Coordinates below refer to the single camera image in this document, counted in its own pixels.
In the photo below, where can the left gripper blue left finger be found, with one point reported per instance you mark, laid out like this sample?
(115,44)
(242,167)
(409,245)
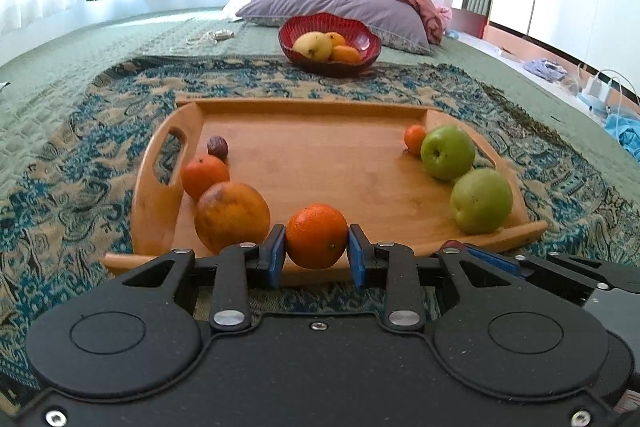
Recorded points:
(241,267)

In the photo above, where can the wooden serving tray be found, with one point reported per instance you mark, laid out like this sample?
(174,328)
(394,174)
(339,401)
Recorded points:
(348,155)

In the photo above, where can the red fruit bowl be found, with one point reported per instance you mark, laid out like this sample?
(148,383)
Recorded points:
(355,33)

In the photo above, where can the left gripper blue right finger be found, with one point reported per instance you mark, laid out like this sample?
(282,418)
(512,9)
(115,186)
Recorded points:
(392,267)

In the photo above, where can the orange fruit in bowl back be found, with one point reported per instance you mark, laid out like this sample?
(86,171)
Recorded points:
(336,38)

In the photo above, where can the dark red date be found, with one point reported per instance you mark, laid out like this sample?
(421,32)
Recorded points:
(218,147)

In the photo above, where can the green apple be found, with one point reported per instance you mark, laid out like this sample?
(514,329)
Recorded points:
(480,201)
(447,153)

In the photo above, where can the large orange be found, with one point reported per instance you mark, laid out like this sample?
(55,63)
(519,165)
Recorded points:
(230,213)

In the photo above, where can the patterned blue beige throw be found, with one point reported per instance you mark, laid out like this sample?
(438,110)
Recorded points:
(72,205)

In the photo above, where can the small tangerine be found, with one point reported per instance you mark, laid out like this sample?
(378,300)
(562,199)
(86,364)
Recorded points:
(202,172)
(413,139)
(316,237)

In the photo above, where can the green quilted bedspread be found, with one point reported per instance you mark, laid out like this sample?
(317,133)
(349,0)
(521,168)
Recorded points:
(42,86)

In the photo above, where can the blue clothes pile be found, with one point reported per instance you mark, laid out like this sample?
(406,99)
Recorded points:
(548,70)

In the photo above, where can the yellow mango in bowl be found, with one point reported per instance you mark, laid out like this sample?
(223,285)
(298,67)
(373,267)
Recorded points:
(314,45)

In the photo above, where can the white charger with cable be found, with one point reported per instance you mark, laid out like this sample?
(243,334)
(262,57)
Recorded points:
(610,92)

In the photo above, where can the orange fruit in bowl front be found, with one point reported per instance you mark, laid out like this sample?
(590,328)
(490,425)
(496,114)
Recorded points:
(345,55)

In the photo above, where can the orange fruit in bowl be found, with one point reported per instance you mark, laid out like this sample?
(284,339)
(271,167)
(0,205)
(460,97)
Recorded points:
(336,38)
(345,55)

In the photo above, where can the purple pillow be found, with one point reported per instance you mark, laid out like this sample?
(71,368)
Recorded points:
(396,23)

